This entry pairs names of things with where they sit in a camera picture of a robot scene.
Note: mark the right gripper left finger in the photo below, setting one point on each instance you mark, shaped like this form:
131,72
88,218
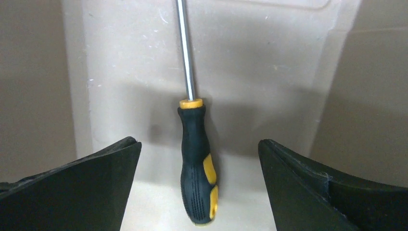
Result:
89,194

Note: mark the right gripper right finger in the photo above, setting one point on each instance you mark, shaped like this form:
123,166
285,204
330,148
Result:
306,195

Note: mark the black yellow handled screwdriver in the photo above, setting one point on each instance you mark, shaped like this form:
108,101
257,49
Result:
198,178

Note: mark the tan plastic toolbox bin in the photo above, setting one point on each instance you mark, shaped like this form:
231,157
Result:
325,78

